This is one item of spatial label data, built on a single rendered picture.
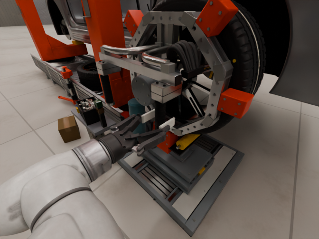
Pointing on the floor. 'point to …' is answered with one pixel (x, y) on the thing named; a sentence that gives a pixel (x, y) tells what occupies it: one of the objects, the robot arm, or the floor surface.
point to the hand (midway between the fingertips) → (159, 119)
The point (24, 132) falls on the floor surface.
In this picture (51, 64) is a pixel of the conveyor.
